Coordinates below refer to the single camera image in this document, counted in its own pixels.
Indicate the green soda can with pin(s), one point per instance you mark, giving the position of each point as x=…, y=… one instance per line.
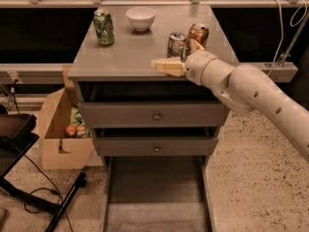
x=104, y=27

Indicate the green snack bag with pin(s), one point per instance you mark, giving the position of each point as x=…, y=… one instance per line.
x=76, y=117

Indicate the grey bottom drawer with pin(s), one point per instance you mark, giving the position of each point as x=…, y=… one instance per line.
x=156, y=194

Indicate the cardboard box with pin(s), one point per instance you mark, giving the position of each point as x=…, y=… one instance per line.
x=58, y=150

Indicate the small can in box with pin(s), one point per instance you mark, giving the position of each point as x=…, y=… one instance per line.
x=82, y=132

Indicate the grey drawer cabinet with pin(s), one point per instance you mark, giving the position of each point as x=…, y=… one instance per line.
x=129, y=58

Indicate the grey drawer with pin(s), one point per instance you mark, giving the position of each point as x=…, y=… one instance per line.
x=130, y=142
x=149, y=104
x=156, y=194

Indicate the grey middle drawer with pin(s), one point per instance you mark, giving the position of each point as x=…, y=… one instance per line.
x=130, y=142

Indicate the white bowl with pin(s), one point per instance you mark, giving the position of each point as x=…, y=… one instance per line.
x=141, y=18

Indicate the silver blue redbull can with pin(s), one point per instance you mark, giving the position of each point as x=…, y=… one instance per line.
x=175, y=44

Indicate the grey top drawer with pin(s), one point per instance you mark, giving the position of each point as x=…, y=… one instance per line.
x=149, y=104

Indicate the orange soda can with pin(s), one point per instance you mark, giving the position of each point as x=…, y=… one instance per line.
x=198, y=32

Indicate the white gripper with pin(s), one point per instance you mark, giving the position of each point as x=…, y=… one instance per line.
x=195, y=67

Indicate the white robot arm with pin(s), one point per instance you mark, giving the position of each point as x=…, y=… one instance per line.
x=243, y=89

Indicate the red apple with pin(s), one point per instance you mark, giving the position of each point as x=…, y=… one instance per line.
x=71, y=131

